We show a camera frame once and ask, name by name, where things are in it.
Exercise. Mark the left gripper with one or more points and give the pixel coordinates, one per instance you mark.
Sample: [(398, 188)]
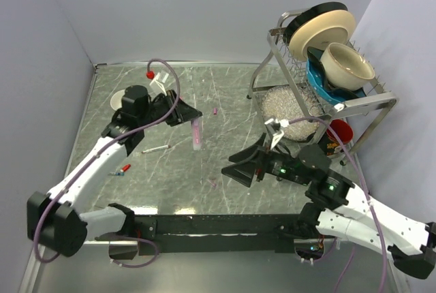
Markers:
[(182, 112)]

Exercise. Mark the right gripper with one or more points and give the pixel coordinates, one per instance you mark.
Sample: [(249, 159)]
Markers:
[(244, 172)]

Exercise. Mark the pink highlighter pen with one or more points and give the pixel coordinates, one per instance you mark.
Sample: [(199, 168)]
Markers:
[(196, 128)]

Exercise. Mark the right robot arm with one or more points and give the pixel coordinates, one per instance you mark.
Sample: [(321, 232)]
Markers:
[(339, 207)]

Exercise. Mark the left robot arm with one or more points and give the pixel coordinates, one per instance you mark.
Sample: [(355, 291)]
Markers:
[(57, 219)]

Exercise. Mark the white marker pen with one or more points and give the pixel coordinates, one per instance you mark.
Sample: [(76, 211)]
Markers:
[(156, 149)]

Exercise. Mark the speckled glass plate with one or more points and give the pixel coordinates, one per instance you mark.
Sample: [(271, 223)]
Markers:
[(280, 103)]

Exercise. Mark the small white bowl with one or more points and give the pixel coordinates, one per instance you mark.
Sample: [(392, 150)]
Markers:
[(116, 100)]

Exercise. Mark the black base bar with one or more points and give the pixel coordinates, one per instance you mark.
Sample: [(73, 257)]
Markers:
[(223, 233)]

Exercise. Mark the red marker cap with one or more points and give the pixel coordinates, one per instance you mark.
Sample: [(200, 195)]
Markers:
[(125, 168)]

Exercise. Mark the metal dish rack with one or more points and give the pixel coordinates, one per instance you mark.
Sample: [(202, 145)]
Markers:
[(307, 98)]

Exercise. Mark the blue dotted bowl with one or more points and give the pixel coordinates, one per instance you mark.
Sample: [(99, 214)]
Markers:
[(316, 76)]

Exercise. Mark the cream ceramic bowl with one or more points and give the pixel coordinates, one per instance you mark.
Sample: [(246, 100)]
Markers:
[(345, 68)]

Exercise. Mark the large cream plate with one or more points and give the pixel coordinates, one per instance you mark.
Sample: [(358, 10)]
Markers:
[(335, 26)]

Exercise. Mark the black plate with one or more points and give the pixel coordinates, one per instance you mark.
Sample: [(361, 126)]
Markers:
[(310, 14)]

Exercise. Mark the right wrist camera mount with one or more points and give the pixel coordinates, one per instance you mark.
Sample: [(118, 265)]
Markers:
[(275, 127)]

